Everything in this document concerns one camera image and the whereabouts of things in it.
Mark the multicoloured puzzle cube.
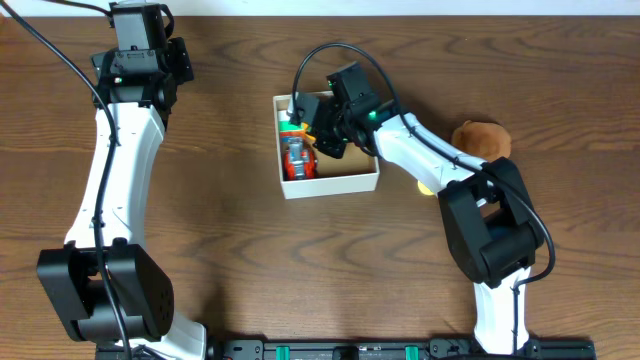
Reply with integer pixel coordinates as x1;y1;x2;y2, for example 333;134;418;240
277;110;305;142

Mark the red toy truck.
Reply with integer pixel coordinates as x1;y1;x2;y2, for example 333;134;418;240
283;137;317;181

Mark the round wooden rattle toy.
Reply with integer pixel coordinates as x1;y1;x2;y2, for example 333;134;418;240
417;181;435;196

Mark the brown plush toy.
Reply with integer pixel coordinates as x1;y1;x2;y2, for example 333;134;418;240
451;120;512;162

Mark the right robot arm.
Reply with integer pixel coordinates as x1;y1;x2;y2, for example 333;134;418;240
289;63;550;355

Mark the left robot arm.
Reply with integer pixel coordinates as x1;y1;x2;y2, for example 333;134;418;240
37;1;207;359

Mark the white open cardboard box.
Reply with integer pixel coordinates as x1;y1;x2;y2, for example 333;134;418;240
272;95;380;199

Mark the black mounting rail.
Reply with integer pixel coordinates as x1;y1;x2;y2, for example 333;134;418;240
204;338;597;360

